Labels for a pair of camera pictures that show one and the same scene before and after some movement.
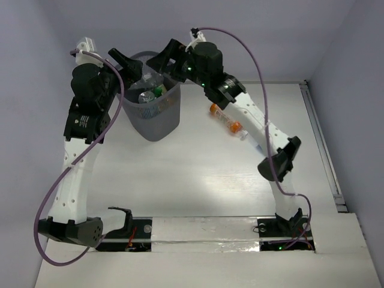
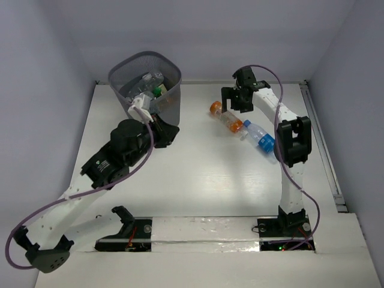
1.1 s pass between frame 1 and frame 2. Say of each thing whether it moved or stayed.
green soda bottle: stayed
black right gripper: moved
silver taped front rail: stayed
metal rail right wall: stayed
